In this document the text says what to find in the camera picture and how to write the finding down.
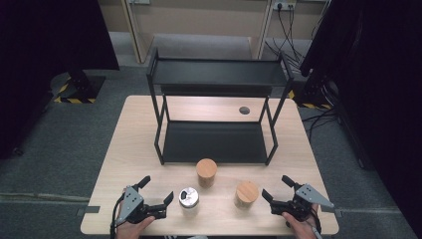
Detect grey floor cable strip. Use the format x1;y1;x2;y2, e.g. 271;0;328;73
0;191;92;204

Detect grey floor tape piece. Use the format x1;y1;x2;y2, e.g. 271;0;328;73
76;205;102;215
319;204;343;215

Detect black metal two-tier rack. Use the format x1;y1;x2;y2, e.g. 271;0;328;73
146;48;296;166

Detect person's left hand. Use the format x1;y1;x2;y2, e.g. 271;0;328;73
114;187;156;239

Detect glass jar with metal lid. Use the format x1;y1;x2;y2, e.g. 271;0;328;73
178;186;200;215

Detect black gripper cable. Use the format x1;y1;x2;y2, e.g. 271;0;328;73
310;207;323;239
109;194;125;239

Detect brown jar with wooden lid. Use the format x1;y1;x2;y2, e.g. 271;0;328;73
195;157;219;189

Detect person's right hand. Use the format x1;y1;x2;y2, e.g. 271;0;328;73
282;203;321;239

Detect black curtain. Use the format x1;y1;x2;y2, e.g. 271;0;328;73
299;0;422;238
0;0;120;160

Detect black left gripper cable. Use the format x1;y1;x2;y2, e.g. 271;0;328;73
109;194;125;239

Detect black cables from socket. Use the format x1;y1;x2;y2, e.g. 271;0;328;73
264;3;321;69

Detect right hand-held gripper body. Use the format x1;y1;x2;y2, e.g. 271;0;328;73
270;183;335;223

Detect black stand base striped tape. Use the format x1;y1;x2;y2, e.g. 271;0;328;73
49;69;106;105
288;68;334;111

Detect black floor cables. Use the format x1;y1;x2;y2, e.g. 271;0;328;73
300;105;340;141

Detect pale jar with wooden lid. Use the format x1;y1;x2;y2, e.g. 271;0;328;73
233;180;260;210

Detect white wall power socket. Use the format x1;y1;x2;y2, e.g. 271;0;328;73
273;0;298;11

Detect beige wooden desk frame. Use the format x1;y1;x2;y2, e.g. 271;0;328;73
98;0;329;65

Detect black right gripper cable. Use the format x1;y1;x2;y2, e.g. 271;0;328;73
310;207;323;239

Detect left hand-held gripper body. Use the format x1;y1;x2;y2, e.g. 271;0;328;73
115;184;167;225

